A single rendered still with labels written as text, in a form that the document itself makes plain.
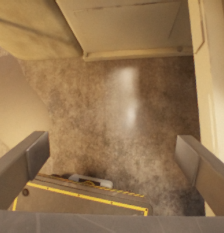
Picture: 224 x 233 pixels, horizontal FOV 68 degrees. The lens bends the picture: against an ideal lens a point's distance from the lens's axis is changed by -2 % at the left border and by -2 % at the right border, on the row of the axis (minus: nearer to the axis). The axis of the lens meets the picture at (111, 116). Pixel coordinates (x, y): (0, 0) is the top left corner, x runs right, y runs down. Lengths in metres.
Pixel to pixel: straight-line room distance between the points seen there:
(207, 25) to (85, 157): 0.98
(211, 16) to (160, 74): 0.72
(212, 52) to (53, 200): 0.88
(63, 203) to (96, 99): 0.68
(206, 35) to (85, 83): 0.90
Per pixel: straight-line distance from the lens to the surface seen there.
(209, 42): 0.54
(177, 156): 0.17
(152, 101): 1.18
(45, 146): 0.16
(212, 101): 0.49
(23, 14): 1.06
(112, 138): 1.15
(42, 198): 0.97
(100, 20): 0.99
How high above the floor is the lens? 1.14
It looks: 79 degrees down
